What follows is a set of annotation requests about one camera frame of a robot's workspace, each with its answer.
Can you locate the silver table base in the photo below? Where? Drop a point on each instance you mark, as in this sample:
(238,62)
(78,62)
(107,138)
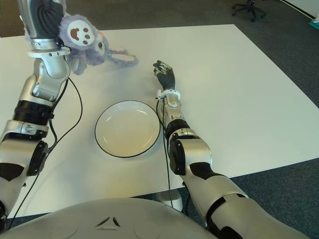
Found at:
(174,199)

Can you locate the black office chair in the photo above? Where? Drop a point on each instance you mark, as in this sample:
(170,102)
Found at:
(249,10)

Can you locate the silver robot torso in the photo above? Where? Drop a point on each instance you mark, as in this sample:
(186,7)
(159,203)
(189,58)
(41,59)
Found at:
(112,219)

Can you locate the robot left arm silver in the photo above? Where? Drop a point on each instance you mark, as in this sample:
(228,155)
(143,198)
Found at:
(47,67)

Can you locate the teal box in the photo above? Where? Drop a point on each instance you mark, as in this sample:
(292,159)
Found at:
(314,23)

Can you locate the robot right arm silver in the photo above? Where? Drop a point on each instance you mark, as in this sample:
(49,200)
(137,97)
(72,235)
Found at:
(197,152)

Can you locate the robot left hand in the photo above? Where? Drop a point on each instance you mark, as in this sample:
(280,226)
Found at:
(45,20)

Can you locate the purple plush bunny doll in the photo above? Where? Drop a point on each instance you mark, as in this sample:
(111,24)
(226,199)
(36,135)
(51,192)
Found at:
(82,49)

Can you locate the white plate black rim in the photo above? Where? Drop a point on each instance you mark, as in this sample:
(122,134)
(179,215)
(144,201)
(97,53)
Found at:
(127,129)

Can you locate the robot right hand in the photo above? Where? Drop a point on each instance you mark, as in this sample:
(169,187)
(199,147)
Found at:
(167,78)

